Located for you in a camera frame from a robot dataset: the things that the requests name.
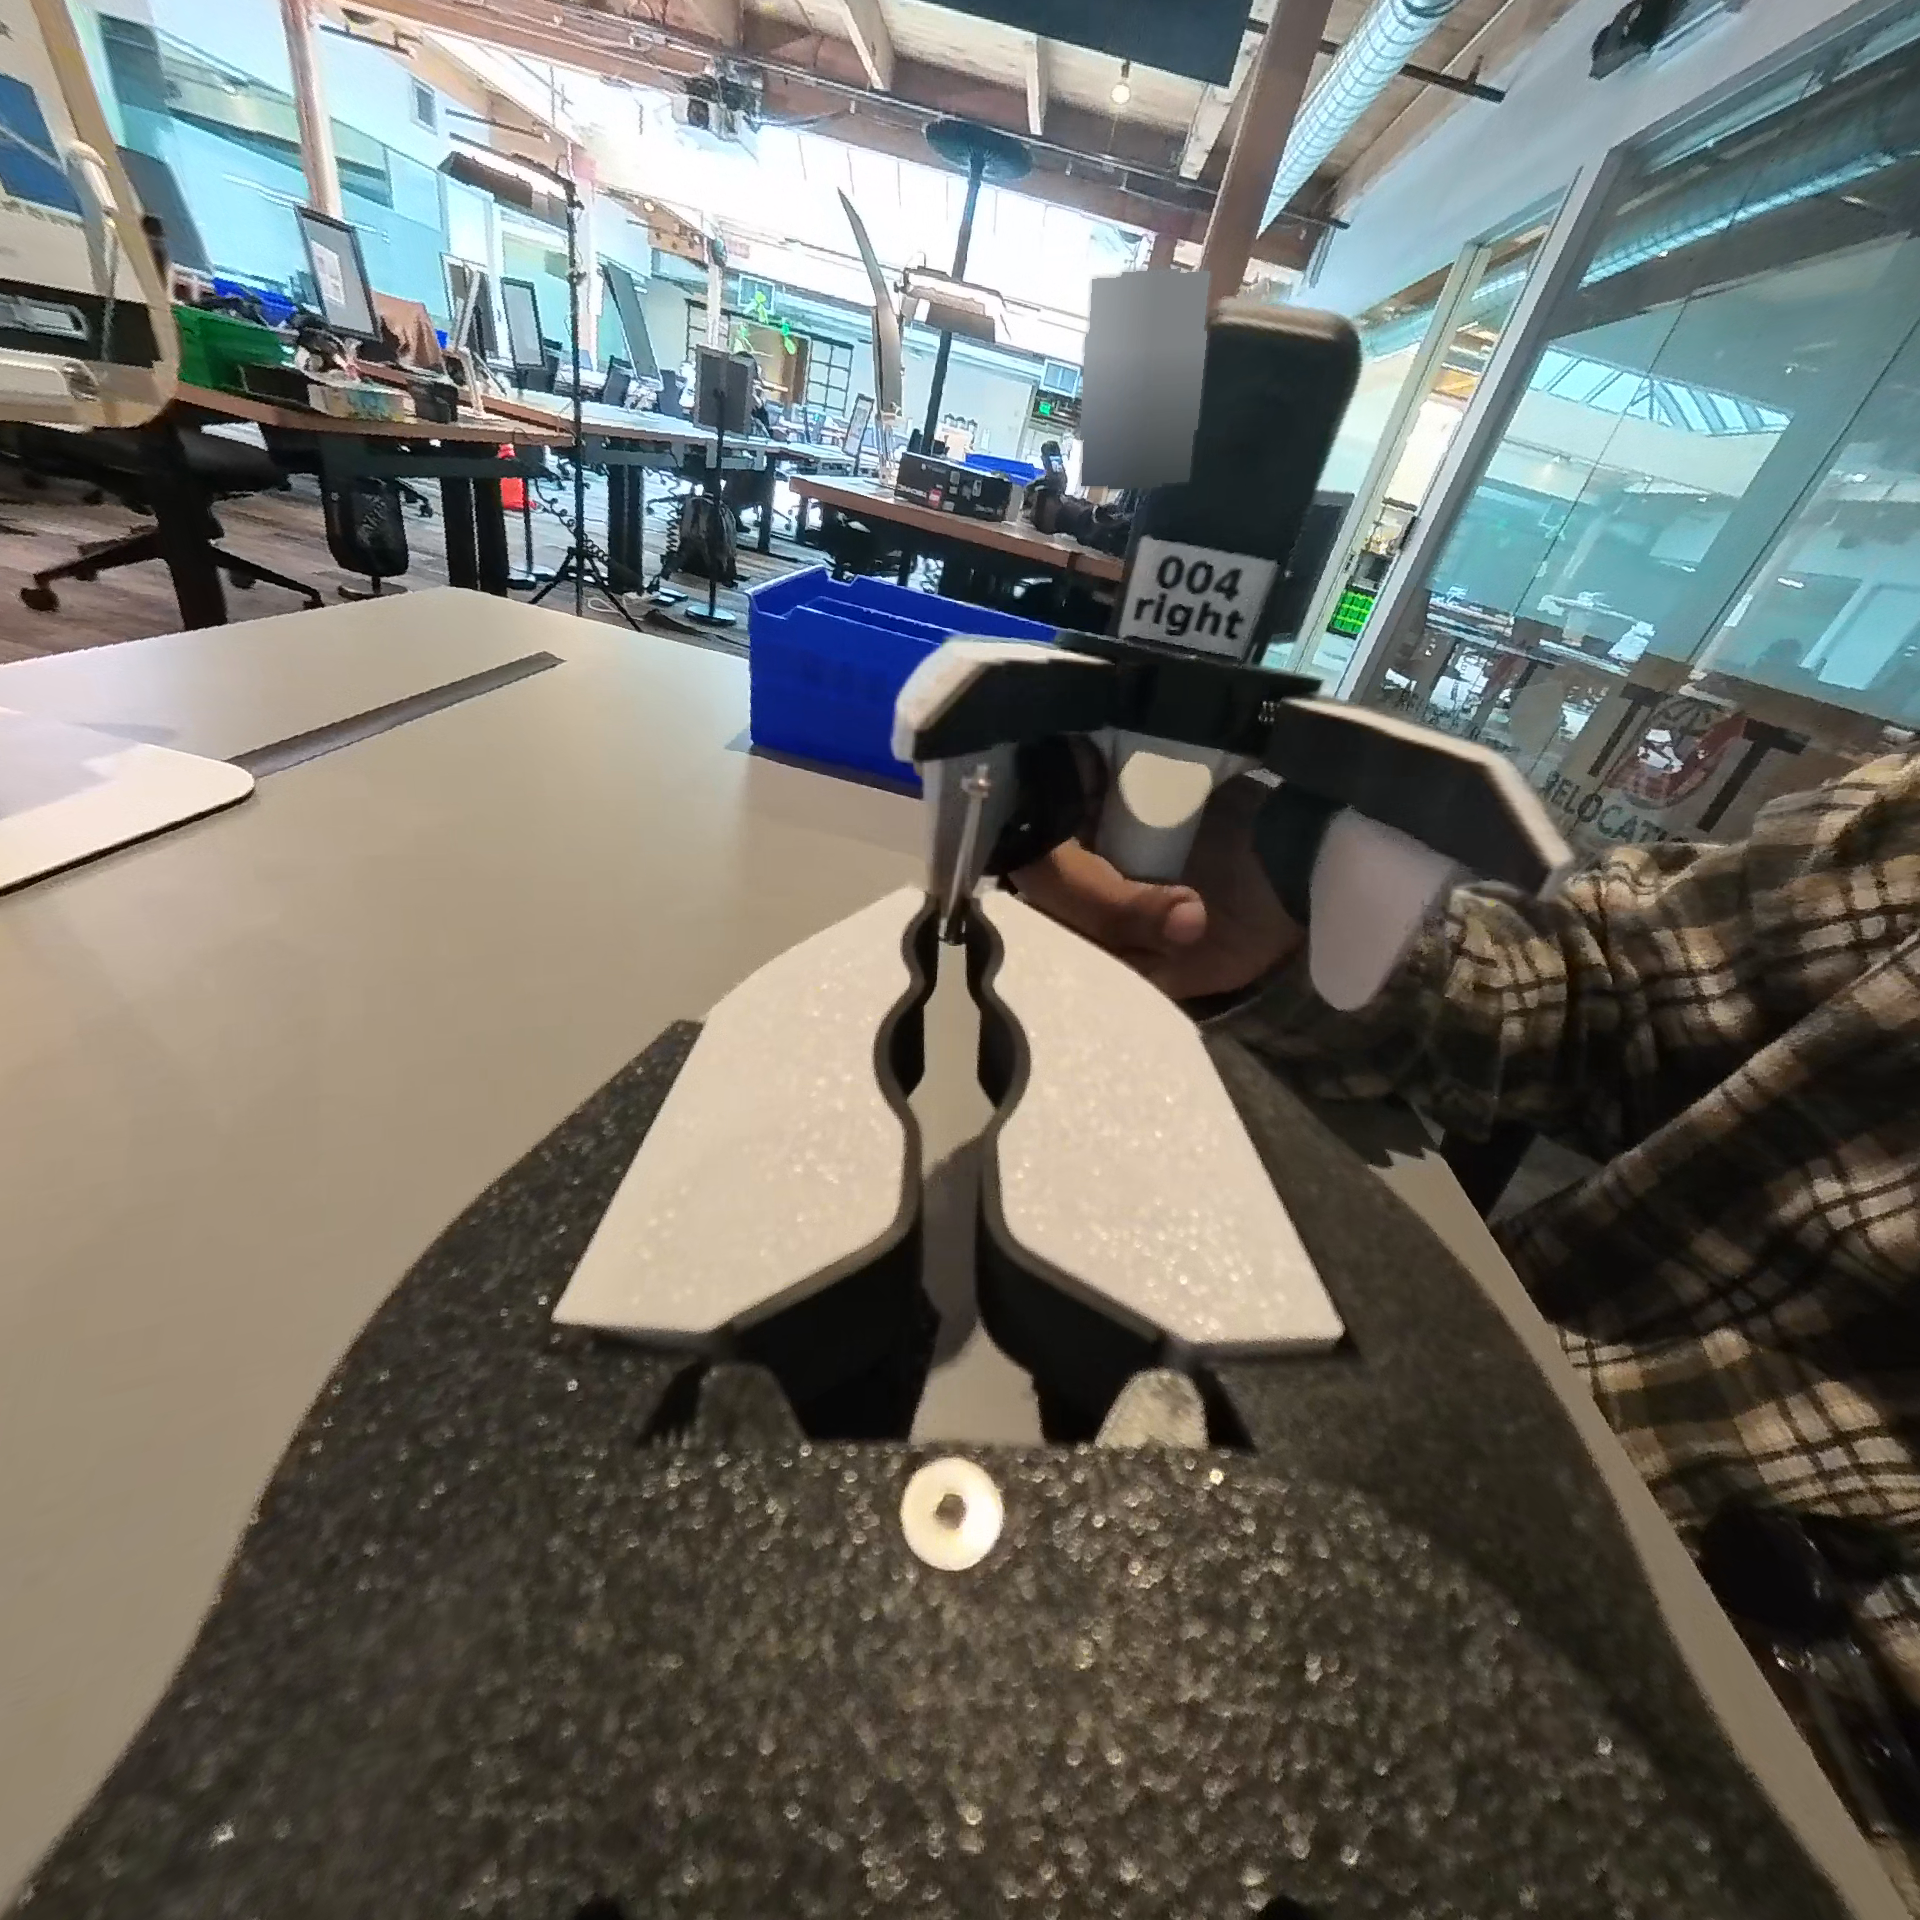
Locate hanging black screen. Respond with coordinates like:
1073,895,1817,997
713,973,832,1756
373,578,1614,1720
929,0,1255,88

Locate tilted black light panel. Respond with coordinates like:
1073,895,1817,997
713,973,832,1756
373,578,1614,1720
899,268,1001,343

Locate black upright monitor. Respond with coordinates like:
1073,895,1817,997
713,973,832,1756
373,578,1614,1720
293,209,385,347

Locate silver ventilation duct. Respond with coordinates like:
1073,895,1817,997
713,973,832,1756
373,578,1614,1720
1257,0,1443,271

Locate black monitor on pole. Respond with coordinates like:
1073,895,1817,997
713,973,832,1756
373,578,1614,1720
691,345,761,624

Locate white document stand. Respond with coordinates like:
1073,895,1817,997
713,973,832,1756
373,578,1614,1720
0,0,255,896

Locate black floor lamp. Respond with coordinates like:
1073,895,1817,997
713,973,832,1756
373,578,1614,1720
926,120,1038,460

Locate person's right hand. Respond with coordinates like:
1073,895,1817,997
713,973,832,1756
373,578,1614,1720
1016,779,1310,1003

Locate long wooden desk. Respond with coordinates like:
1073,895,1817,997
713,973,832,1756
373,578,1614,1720
170,359,575,597

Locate curved white panel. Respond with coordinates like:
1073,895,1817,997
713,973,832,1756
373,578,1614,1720
833,188,912,437

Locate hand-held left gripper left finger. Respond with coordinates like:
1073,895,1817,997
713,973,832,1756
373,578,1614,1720
551,884,933,1360

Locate wooden office desk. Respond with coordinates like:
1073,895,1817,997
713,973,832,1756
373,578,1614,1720
785,471,1127,605

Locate black equipment box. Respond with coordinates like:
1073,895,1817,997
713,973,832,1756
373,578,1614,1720
895,451,1009,522

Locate blue plastic parts bin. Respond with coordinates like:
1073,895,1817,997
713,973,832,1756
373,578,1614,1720
746,567,1080,794

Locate green storage bins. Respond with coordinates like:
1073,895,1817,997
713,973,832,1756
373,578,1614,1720
170,305,297,372

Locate tripod light stand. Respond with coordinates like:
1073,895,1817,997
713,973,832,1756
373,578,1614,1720
433,146,646,634

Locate wooden support post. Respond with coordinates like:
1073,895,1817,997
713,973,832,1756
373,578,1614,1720
1199,0,1337,303

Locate steel bolt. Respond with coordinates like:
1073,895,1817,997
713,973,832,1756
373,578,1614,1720
939,765,994,945

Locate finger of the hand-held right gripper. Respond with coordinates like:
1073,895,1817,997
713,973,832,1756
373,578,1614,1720
886,637,1123,906
1269,697,1576,1011

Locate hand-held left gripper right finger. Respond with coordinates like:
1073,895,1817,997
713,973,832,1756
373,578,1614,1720
970,891,1346,1364

